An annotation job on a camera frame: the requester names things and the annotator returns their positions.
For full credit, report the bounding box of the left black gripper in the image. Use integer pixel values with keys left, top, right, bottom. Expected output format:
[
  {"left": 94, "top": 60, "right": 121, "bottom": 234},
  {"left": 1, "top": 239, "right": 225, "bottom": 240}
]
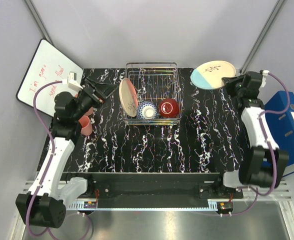
[{"left": 72, "top": 78, "right": 119, "bottom": 121}]

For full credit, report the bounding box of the salmon pink plastic cup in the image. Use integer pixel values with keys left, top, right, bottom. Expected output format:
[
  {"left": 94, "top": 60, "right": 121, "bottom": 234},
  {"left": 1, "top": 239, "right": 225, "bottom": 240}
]
[{"left": 84, "top": 107, "right": 94, "bottom": 116}]

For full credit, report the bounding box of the cream and blue plate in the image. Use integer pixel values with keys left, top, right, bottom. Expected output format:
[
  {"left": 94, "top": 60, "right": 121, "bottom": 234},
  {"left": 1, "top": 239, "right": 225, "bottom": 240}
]
[{"left": 190, "top": 60, "right": 236, "bottom": 90}]

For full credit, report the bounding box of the light pink plastic cup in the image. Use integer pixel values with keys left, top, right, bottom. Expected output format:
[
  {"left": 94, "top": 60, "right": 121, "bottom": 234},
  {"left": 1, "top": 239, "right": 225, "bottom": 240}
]
[{"left": 79, "top": 115, "right": 93, "bottom": 136}]

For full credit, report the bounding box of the metal wire dish rack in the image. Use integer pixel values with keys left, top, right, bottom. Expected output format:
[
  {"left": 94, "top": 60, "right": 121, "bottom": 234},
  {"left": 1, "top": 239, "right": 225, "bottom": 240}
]
[{"left": 121, "top": 61, "right": 182, "bottom": 126}]

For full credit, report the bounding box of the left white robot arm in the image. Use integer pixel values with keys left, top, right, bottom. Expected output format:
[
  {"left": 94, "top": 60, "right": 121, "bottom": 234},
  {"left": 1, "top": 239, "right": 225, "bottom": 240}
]
[{"left": 15, "top": 79, "right": 118, "bottom": 229}]

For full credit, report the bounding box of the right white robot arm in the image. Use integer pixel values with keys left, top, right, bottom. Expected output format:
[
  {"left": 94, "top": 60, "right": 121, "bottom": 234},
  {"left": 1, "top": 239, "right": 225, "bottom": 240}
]
[{"left": 214, "top": 70, "right": 289, "bottom": 199}]

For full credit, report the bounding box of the pink rimmed ceramic plate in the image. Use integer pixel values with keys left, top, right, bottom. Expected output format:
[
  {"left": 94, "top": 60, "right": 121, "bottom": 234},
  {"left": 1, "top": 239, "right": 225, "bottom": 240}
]
[{"left": 119, "top": 78, "right": 139, "bottom": 117}]

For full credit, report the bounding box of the blue white patterned bowl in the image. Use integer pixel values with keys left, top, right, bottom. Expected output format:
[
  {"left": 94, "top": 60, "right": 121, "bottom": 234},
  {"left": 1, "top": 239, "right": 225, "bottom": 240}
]
[{"left": 136, "top": 101, "right": 158, "bottom": 119}]

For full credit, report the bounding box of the white dry erase board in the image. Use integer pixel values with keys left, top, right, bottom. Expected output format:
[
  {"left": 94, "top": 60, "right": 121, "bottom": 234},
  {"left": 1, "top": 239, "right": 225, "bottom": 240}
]
[{"left": 16, "top": 39, "right": 84, "bottom": 117}]

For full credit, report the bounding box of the red lacquer bowl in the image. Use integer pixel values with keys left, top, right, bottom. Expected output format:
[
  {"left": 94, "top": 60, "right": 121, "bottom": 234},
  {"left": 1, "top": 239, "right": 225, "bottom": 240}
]
[{"left": 159, "top": 98, "right": 180, "bottom": 118}]

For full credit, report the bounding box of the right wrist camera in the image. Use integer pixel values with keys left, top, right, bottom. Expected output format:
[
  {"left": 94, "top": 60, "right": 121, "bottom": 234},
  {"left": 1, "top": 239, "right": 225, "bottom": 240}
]
[{"left": 259, "top": 70, "right": 270, "bottom": 88}]

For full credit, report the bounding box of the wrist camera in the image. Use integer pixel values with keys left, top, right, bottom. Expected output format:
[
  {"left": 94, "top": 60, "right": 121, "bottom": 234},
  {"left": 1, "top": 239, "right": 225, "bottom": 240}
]
[
  {"left": 62, "top": 72, "right": 83, "bottom": 92},
  {"left": 259, "top": 70, "right": 270, "bottom": 88}
]

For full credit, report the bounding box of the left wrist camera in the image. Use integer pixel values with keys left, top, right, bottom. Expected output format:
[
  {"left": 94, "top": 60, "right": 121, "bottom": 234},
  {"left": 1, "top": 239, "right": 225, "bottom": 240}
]
[{"left": 62, "top": 72, "right": 83, "bottom": 92}]

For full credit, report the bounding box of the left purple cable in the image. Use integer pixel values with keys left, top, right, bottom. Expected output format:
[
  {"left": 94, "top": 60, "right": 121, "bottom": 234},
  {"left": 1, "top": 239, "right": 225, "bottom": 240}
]
[{"left": 24, "top": 80, "right": 94, "bottom": 240}]

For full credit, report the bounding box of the blue ring binder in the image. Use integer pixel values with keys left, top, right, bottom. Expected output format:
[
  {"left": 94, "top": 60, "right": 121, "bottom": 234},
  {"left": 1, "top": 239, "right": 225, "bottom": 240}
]
[{"left": 266, "top": 92, "right": 294, "bottom": 176}]

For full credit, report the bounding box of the white slotted cable duct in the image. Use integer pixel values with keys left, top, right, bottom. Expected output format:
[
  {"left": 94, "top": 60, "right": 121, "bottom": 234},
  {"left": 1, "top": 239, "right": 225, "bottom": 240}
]
[{"left": 66, "top": 200, "right": 98, "bottom": 211}]

